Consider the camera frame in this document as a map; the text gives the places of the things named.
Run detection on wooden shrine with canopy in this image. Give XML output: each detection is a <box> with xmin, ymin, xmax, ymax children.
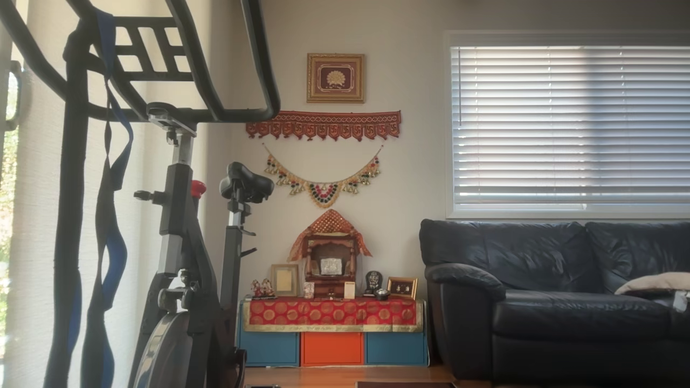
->
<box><xmin>287</xmin><ymin>209</ymin><xmax>372</xmax><ymax>299</ymax></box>

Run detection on small gold framed picture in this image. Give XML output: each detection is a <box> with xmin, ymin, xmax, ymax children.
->
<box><xmin>387</xmin><ymin>276</ymin><xmax>418</xmax><ymax>300</ymax></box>

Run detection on red gold patterned cloth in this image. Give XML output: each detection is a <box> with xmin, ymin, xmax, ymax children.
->
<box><xmin>242</xmin><ymin>298</ymin><xmax>425</xmax><ymax>332</ymax></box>

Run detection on small colourful figurines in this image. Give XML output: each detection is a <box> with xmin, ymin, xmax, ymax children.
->
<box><xmin>251</xmin><ymin>279</ymin><xmax>277</xmax><ymax>300</ymax></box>

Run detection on blue storage bin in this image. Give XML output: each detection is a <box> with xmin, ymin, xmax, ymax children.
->
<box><xmin>238</xmin><ymin>331</ymin><xmax>300</xmax><ymax>368</ymax></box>
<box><xmin>365</xmin><ymin>332</ymin><xmax>429</xmax><ymax>366</ymax></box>

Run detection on black exercise bike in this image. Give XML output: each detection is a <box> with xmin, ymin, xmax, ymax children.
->
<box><xmin>0</xmin><ymin>0</ymin><xmax>281</xmax><ymax>388</ymax></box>

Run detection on dark floor rug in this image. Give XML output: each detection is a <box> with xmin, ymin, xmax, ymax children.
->
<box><xmin>356</xmin><ymin>381</ymin><xmax>458</xmax><ymax>388</ymax></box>

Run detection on black leather sofa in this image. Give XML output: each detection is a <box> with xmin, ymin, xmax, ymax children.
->
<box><xmin>419</xmin><ymin>218</ymin><xmax>690</xmax><ymax>384</ymax></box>

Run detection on white window blinds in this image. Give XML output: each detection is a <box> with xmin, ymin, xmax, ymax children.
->
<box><xmin>451</xmin><ymin>46</ymin><xmax>690</xmax><ymax>212</ymax></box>

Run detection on white sheer curtain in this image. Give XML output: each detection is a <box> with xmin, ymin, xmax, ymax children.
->
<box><xmin>0</xmin><ymin>0</ymin><xmax>212</xmax><ymax>388</ymax></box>

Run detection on beige cushion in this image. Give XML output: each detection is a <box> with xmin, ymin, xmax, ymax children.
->
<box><xmin>615</xmin><ymin>272</ymin><xmax>690</xmax><ymax>296</ymax></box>

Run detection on beaded garland wall hanging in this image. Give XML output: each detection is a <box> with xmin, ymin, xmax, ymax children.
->
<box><xmin>263</xmin><ymin>143</ymin><xmax>384</xmax><ymax>209</ymax></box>

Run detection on red embroidered wall hanging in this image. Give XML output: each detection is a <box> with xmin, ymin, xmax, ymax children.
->
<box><xmin>246</xmin><ymin>110</ymin><xmax>402</xmax><ymax>142</ymax></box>

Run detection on gold photo frame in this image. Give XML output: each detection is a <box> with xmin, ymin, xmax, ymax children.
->
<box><xmin>270</xmin><ymin>264</ymin><xmax>300</xmax><ymax>297</ymax></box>

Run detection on gold framed wall picture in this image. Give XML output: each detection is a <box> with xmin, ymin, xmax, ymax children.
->
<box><xmin>307</xmin><ymin>53</ymin><xmax>365</xmax><ymax>103</ymax></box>

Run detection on white window frame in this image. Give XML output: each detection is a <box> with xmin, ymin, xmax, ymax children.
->
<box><xmin>445</xmin><ymin>31</ymin><xmax>690</xmax><ymax>220</ymax></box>

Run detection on blue black hanging strap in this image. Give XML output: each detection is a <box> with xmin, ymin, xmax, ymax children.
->
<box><xmin>43</xmin><ymin>8</ymin><xmax>135</xmax><ymax>388</ymax></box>

